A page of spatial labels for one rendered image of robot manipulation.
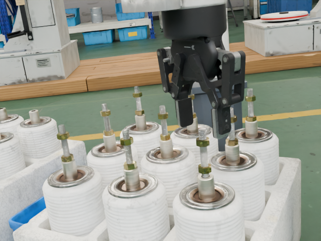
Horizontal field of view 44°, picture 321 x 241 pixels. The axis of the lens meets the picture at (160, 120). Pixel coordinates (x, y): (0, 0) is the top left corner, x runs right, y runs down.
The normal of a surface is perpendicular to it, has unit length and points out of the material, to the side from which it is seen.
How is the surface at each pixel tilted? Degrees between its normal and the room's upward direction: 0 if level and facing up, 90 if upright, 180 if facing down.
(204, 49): 90
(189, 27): 90
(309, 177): 0
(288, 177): 0
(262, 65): 90
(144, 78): 90
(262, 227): 0
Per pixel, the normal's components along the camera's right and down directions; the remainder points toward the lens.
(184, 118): 0.58, 0.18
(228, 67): -0.81, 0.26
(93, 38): 0.02, 0.34
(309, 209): -0.11, -0.95
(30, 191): 0.87, 0.06
